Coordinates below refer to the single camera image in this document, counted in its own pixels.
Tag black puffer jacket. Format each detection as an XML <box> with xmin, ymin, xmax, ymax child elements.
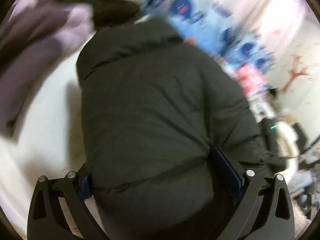
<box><xmin>76</xmin><ymin>18</ymin><xmax>286</xmax><ymax>239</ymax></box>

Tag white folded garment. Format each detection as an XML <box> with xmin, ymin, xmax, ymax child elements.
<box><xmin>0</xmin><ymin>29</ymin><xmax>101</xmax><ymax>238</ymax></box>

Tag purple folded garment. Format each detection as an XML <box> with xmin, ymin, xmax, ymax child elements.
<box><xmin>1</xmin><ymin>0</ymin><xmax>93</xmax><ymax>137</ymax></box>

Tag blue whale print curtain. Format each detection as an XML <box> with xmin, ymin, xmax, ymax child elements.
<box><xmin>142</xmin><ymin>0</ymin><xmax>274</xmax><ymax>74</ymax></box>

